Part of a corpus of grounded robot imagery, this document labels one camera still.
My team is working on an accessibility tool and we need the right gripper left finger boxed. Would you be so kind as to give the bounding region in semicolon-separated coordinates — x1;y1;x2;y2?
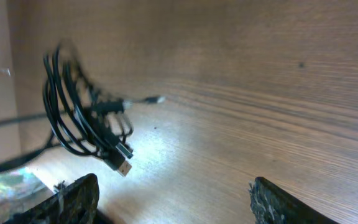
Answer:
4;173;114;224

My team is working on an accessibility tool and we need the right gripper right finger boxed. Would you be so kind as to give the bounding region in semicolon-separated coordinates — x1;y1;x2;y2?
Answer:
249;177;336;224

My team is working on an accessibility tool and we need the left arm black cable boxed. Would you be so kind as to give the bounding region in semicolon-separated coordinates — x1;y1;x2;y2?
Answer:
0;110;74;177

